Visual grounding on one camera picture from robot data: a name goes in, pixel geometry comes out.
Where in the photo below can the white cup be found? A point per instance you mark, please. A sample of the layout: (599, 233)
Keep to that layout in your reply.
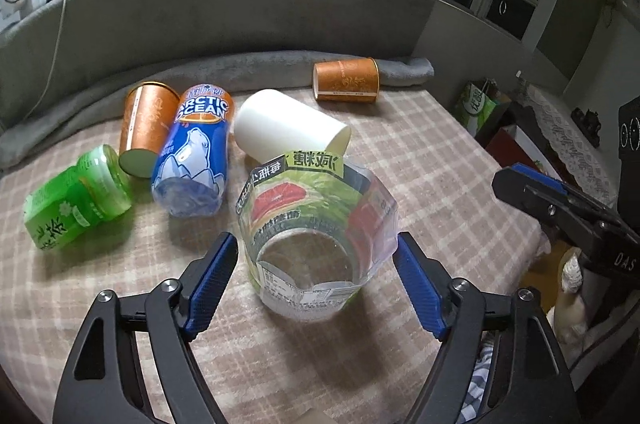
(285, 126)

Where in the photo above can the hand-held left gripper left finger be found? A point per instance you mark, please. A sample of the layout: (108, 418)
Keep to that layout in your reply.
(212, 285)

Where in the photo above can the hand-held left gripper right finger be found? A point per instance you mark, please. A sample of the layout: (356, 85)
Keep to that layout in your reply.
(418, 290)

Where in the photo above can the white lace cloth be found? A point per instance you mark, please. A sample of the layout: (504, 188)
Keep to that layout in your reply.
(565, 138)

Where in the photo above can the grey fleece blanket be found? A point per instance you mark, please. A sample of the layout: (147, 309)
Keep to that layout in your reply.
(200, 13)

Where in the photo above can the blue checked cloth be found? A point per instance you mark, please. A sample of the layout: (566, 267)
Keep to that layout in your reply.
(480, 379)

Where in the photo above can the red box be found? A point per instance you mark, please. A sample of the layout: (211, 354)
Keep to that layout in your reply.
(520, 148)

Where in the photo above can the clear plastic bottle watermelon label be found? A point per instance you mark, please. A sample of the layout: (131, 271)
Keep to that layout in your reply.
(315, 224)

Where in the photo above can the orange paper cup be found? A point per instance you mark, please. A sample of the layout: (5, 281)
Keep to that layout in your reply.
(347, 78)
(147, 118)

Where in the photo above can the green white carton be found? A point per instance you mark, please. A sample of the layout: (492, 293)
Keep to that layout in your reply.
(475, 108)

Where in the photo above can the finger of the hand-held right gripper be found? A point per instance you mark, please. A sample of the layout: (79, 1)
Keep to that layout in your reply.
(530, 204)
(542, 180)

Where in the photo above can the Arctic Ocean blue bottle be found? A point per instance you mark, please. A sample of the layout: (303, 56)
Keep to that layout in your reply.
(192, 153)

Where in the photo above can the dark small figurine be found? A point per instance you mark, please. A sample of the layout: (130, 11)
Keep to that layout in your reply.
(586, 123)

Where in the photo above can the white crumpled cloth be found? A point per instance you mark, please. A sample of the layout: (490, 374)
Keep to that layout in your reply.
(570, 304)

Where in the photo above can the checked pink blanket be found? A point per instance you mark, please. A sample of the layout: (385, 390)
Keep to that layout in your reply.
(425, 143)

